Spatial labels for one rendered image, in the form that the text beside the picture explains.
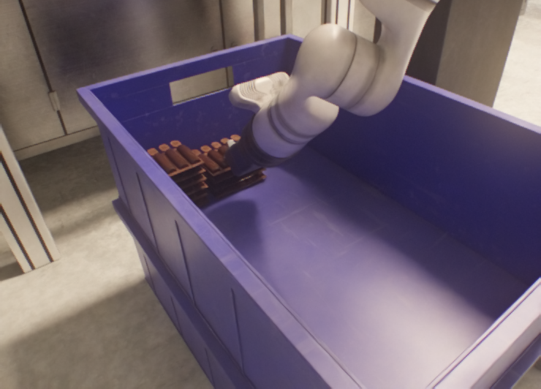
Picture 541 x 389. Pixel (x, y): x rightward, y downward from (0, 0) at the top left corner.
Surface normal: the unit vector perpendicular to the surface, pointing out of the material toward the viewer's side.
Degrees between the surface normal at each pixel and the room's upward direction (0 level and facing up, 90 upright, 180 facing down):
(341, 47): 56
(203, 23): 90
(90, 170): 0
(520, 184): 90
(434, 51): 90
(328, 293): 0
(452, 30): 90
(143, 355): 0
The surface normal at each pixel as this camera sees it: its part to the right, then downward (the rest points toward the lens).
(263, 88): 0.44, -0.14
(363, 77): 0.17, 0.43
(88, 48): 0.56, 0.48
